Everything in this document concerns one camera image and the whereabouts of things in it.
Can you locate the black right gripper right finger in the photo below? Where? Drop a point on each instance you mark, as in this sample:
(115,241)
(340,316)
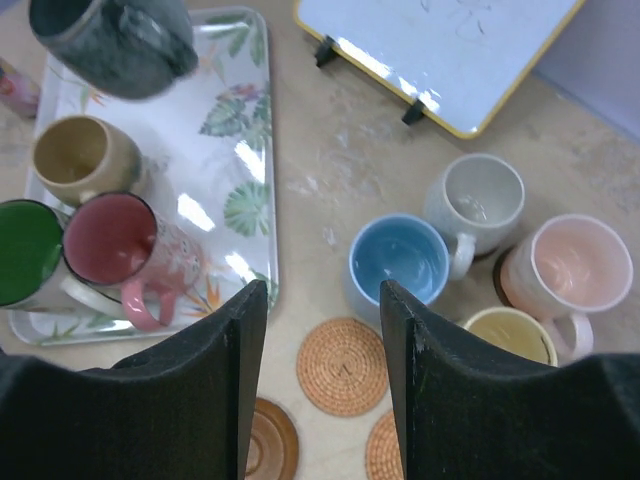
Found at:
(466,409)

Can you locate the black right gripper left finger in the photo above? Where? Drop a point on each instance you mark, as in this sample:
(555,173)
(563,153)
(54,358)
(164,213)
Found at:
(180,409)

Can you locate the woven bamboo coaster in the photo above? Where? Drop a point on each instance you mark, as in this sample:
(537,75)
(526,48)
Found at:
(382,457)
(341,367)

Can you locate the yellow ceramic cup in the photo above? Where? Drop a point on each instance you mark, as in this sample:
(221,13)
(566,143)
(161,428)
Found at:
(514,331)

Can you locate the light blue ceramic cup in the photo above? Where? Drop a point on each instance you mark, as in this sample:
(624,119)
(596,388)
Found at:
(399,247)

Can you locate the red ceramic cup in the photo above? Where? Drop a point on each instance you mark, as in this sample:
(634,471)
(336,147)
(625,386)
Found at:
(116,240)

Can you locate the pink ceramic cup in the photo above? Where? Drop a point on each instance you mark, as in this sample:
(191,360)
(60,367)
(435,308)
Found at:
(574,265)

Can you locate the white ceramic cup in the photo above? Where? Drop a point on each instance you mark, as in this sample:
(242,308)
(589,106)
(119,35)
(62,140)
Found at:
(475,203)

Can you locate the green ceramic cup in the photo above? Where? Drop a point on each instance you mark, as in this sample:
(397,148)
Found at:
(34,275)

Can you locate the tan ceramic cup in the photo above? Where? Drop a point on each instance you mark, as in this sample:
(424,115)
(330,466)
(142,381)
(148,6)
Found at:
(80,157)

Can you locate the grey blue ceramic cup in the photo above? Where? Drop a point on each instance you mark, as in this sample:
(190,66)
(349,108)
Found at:
(132,50)

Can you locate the floral serving tray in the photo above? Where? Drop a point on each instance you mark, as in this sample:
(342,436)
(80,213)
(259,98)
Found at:
(208,146)

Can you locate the small whiteboard with stand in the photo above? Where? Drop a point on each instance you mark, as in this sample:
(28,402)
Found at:
(460,60)

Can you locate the pink capped small bottle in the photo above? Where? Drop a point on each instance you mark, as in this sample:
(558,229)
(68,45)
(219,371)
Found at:
(18,91)

